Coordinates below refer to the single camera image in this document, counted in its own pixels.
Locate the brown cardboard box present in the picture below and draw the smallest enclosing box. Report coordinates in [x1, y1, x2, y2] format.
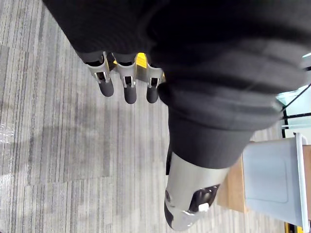
[217, 140, 311, 221]

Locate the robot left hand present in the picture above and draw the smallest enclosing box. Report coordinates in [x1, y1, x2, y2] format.
[42, 0, 311, 232]

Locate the black metal rack frame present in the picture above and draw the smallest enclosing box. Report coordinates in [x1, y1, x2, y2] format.
[281, 82, 311, 139]

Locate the white plastic storage box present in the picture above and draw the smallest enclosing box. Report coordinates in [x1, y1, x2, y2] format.
[242, 132, 311, 229]

